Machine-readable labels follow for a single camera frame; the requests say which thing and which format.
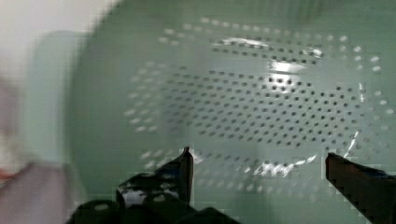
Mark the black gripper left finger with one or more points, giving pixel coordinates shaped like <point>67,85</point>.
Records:
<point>174,177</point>

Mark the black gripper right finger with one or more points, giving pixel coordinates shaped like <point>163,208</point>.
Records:
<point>371,191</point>

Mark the green strainer colander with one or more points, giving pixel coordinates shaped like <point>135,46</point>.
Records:
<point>260,90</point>

